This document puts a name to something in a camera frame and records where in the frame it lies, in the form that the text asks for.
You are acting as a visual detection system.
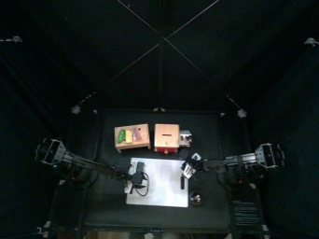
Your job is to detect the small dark round bowl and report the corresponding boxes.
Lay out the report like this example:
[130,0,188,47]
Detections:
[188,190,204,206]

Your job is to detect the white rectangular mat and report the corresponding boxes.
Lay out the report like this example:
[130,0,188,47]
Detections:
[124,157,190,208]

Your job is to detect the wooden xylophone toy box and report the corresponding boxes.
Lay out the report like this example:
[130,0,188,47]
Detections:
[114,123,152,154]

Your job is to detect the purple toy block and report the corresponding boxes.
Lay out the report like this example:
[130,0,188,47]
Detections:
[132,127,143,142]

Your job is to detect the small silver toy appliance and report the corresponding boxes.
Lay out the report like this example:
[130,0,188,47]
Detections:
[179,129,195,148]

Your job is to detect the black printed label plate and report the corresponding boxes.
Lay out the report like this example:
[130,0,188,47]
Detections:
[231,199,262,229]

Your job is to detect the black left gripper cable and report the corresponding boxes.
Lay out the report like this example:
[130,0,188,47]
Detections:
[134,173,151,197]

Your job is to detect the wooden drawer box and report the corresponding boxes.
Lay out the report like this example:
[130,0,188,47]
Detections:
[154,123,182,154]

